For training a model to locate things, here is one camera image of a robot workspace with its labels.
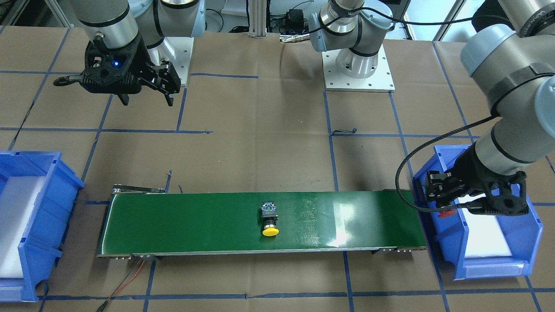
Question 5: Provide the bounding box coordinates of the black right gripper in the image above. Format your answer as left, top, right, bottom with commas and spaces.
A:
53, 34, 181, 107

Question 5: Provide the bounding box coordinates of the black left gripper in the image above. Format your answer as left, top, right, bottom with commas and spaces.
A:
425, 149, 529, 216

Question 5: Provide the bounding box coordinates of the yellow push button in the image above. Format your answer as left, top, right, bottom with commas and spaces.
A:
261, 202, 279, 237

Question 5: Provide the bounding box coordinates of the red push button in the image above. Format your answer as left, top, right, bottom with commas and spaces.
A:
437, 209, 457, 218

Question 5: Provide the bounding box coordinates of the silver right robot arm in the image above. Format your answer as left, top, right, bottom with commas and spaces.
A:
53, 0, 206, 107

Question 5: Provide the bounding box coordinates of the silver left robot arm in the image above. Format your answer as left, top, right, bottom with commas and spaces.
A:
425, 0, 555, 217

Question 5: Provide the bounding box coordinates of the white foam pad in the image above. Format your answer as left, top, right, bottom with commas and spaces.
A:
463, 210, 512, 259
0, 176, 46, 278

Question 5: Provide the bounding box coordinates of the green conveyor belt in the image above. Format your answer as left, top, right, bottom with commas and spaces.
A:
98, 190, 426, 257

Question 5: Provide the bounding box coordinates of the black braided cable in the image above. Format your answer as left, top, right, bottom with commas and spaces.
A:
395, 115, 497, 213

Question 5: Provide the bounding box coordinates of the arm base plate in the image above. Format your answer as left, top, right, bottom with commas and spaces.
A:
322, 45, 396, 92
147, 37, 194, 87

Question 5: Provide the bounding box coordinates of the aluminium frame post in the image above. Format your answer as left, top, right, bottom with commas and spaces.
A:
246, 0, 270, 38

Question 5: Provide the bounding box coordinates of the red black wire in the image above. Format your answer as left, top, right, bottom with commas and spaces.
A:
96, 258, 146, 312

